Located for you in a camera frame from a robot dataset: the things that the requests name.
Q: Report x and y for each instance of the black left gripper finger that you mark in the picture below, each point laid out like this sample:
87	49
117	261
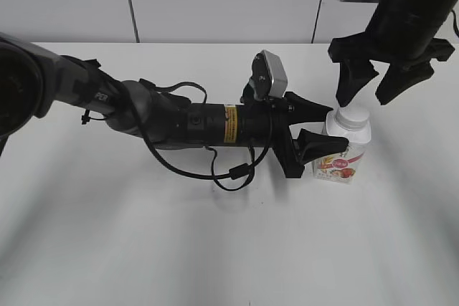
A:
301	110
312	146

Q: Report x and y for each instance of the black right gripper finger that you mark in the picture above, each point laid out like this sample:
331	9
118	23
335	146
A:
354	75
399	79

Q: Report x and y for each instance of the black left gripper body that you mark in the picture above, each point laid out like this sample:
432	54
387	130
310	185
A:
281	113

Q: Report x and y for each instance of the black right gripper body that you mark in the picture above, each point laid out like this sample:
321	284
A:
361	47

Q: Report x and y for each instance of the white screw cap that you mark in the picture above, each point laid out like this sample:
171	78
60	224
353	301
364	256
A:
352	117

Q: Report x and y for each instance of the white yili yogurt bottle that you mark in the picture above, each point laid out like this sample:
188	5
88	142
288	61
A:
342	167

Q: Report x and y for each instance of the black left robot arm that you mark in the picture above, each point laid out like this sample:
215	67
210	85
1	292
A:
32	78

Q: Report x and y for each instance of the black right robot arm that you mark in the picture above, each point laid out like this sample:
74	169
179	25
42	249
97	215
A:
401	33

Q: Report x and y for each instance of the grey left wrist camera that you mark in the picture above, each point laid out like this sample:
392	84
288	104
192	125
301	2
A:
268	78

